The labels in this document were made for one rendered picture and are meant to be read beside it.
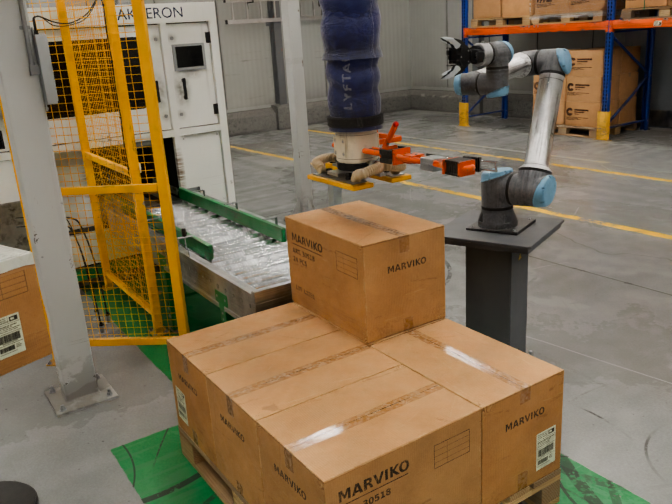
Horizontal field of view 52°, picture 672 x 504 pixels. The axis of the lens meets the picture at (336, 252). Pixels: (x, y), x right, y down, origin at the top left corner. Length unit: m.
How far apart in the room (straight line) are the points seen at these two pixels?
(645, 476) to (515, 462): 0.68
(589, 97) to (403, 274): 8.26
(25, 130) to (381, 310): 1.79
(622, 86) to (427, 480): 9.31
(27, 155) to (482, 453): 2.32
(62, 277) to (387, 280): 1.65
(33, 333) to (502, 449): 1.71
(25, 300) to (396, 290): 1.37
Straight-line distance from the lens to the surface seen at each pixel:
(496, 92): 2.92
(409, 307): 2.77
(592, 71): 10.70
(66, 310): 3.61
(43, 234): 3.49
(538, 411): 2.51
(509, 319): 3.45
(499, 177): 3.32
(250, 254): 3.86
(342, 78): 2.71
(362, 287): 2.61
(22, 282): 2.69
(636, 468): 3.07
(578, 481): 2.94
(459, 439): 2.26
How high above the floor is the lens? 1.71
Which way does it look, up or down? 18 degrees down
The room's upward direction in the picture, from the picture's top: 4 degrees counter-clockwise
